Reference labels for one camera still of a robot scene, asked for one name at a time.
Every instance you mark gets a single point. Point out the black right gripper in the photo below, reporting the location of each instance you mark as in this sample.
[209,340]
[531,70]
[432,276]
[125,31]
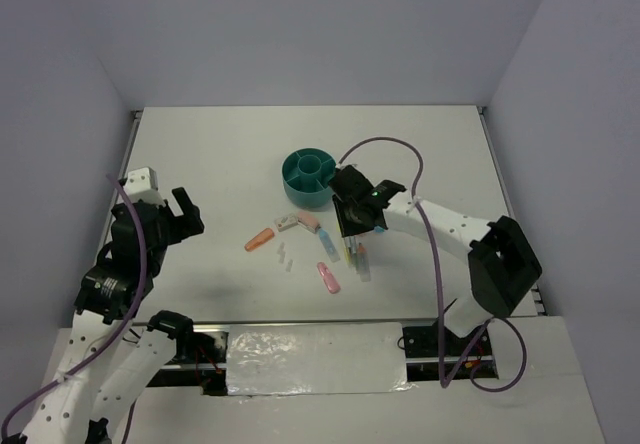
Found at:
[347,228]

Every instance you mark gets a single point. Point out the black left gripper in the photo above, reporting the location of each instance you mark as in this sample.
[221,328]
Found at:
[187,224]

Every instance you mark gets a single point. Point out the purple gel pen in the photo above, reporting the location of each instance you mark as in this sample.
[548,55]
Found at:
[353,250]

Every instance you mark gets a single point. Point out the yellow gel pen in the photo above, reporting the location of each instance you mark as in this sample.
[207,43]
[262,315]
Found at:
[347,251]

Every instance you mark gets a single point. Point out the green gel pen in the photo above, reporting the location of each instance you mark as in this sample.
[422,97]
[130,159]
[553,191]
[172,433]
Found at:
[357,258]

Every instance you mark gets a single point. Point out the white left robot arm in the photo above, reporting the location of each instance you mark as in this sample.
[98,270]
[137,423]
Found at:
[90,395]

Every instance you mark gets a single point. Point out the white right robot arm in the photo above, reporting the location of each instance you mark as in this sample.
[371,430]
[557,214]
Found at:
[501,263]

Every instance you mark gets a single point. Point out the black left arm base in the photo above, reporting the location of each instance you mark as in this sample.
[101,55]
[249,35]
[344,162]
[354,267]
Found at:
[199,360]

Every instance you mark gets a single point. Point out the blue highlighter marker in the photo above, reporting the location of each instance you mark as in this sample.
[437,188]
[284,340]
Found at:
[328,245]

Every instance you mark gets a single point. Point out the grey translucent highlighter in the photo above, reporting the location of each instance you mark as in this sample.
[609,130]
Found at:
[365,275]

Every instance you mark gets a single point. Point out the teal round divided organizer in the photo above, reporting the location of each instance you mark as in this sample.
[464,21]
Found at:
[305,175]

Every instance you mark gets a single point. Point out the white staple box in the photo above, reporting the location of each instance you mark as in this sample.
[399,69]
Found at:
[286,222]

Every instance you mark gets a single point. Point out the pink capsule correction tape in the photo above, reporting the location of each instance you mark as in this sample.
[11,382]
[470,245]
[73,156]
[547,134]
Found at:
[328,278]

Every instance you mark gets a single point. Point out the orange capsule correction tape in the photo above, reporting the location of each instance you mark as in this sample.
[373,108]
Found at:
[260,239]

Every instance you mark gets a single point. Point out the silver foil tape sheet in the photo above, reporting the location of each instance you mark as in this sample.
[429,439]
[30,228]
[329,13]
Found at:
[319,359]

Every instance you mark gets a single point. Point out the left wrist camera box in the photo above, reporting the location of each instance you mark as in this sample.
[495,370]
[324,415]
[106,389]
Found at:
[141,185]

